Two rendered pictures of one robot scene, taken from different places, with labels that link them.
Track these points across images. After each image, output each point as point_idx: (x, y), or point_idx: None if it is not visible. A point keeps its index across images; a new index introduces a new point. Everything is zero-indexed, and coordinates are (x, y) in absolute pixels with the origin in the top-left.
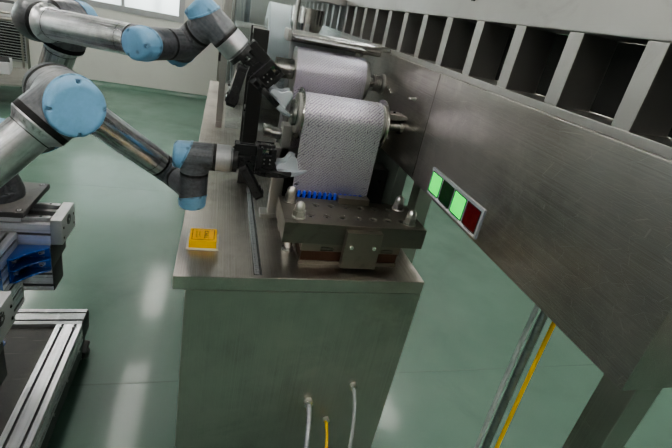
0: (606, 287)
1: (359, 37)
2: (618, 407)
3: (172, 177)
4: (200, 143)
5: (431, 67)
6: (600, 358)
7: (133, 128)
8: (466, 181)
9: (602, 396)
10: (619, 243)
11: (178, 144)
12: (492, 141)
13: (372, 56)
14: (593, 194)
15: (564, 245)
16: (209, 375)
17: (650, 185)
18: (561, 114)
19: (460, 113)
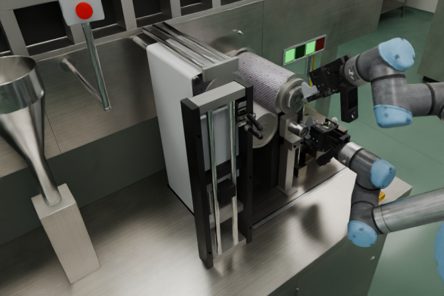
0: (370, 12)
1: None
2: (336, 51)
3: (377, 205)
4: (372, 155)
5: (247, 2)
6: (372, 29)
7: (422, 194)
8: (309, 34)
9: (332, 53)
10: None
11: (391, 165)
12: (319, 6)
13: (112, 51)
14: None
15: (357, 13)
16: None
17: None
18: None
19: (292, 9)
